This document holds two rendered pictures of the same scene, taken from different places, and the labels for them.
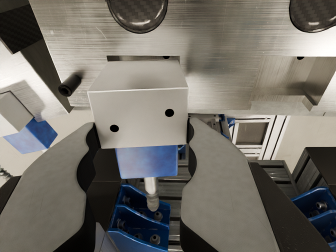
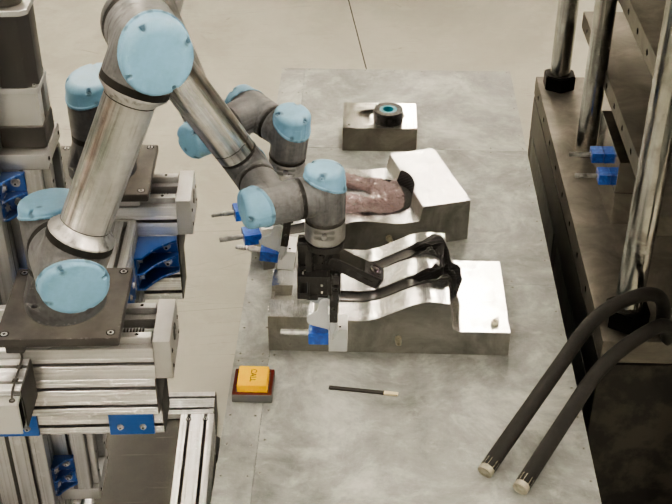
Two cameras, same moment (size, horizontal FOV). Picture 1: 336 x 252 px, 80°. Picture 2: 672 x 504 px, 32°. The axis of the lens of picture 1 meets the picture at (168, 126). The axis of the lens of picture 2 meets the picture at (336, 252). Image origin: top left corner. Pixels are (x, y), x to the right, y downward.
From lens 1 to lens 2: 2.42 m
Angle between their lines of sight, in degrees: 60
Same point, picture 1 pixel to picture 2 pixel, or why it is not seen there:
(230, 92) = (280, 280)
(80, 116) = not seen: hidden behind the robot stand
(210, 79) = (285, 276)
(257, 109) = (243, 331)
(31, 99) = not seen: hidden behind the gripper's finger
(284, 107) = (243, 341)
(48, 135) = (249, 241)
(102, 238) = (179, 230)
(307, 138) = not seen: outside the picture
